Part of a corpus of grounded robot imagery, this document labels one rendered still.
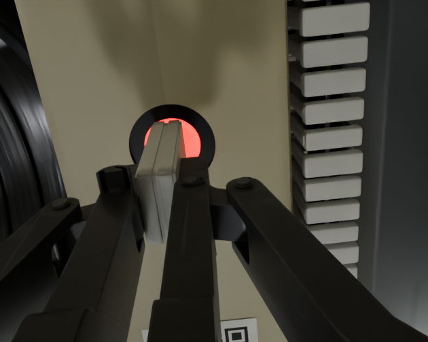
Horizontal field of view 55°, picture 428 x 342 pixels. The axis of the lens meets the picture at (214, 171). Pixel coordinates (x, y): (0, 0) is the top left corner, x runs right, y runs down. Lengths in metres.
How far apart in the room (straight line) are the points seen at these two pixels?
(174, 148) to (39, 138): 0.46
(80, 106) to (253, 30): 0.09
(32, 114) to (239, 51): 0.43
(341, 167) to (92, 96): 0.14
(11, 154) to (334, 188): 0.49
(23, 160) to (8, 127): 0.05
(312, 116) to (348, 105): 0.02
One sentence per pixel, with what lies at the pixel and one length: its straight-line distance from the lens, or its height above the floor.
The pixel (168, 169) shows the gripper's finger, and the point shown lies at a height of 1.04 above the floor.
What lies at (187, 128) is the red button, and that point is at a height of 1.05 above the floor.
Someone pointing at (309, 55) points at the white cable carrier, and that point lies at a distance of 0.23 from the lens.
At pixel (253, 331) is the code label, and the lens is 0.29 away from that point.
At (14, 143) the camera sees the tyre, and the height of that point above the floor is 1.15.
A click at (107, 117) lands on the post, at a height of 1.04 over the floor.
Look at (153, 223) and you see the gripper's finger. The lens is 0.16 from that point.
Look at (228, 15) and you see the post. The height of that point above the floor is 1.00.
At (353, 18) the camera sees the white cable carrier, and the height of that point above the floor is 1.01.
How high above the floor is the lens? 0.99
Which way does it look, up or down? 23 degrees up
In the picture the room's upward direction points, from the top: 174 degrees clockwise
